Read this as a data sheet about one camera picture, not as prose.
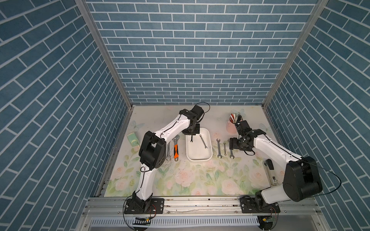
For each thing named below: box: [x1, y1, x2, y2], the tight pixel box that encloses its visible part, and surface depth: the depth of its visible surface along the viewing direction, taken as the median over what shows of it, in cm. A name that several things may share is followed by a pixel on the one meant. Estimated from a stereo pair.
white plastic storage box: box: [185, 127, 213, 162], surface depth 97 cm
